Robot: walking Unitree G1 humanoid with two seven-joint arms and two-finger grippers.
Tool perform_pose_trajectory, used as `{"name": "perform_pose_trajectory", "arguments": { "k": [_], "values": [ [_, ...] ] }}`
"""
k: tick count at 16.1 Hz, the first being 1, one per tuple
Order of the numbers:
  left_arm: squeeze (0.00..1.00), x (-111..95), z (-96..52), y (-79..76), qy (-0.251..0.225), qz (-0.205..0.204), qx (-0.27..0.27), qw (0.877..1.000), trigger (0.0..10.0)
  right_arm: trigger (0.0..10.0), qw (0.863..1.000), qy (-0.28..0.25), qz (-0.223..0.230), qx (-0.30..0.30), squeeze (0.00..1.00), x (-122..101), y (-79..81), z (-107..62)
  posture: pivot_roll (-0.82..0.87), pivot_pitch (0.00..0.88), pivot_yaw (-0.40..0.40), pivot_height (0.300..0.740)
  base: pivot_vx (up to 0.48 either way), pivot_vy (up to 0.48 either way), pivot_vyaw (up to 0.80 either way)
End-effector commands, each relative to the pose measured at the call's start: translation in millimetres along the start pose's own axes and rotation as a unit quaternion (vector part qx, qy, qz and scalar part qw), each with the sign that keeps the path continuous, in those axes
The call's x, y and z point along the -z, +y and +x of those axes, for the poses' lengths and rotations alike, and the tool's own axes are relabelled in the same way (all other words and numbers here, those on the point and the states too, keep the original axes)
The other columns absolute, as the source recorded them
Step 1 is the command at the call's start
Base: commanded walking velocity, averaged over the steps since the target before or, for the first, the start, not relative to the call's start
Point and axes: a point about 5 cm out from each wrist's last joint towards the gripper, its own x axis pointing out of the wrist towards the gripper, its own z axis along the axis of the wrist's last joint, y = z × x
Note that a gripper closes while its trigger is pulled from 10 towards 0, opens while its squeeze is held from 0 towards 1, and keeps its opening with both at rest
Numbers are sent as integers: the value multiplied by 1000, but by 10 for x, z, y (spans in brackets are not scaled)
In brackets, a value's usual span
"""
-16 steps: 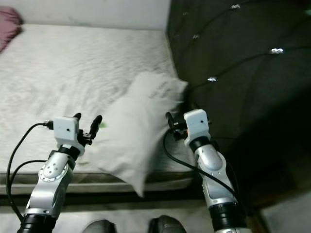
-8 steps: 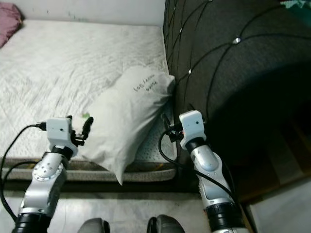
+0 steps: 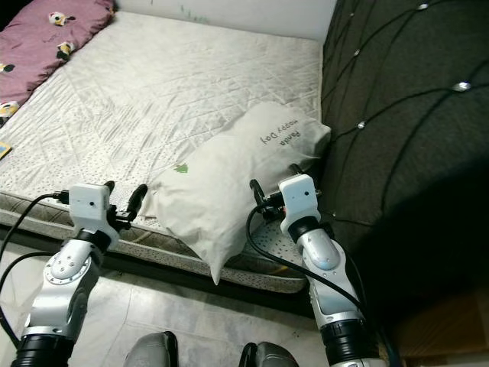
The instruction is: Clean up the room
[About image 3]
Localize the pink cartoon print quilt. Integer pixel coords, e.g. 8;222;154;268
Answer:
0;0;115;127

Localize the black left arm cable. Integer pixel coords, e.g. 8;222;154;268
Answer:
0;191;72;346

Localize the grey right robot leg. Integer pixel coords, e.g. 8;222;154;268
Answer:
239;342;306;367

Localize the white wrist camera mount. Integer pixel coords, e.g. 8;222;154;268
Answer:
277;174;320;230
69;183;110;238

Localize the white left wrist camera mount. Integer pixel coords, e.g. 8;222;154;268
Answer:
69;183;110;238

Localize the white quilted mattress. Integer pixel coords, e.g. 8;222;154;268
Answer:
0;11;325;294

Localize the white pillow with green tree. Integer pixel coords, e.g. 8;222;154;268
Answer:
147;102;332;286

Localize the grey left robot leg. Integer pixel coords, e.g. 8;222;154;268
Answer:
122;331;176;367

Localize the grey robot leg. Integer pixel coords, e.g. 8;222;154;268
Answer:
239;342;306;367
122;331;176;367

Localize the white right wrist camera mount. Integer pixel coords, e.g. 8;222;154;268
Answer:
277;174;320;230

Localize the black tufted headboard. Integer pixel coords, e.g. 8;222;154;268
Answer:
319;0;489;322

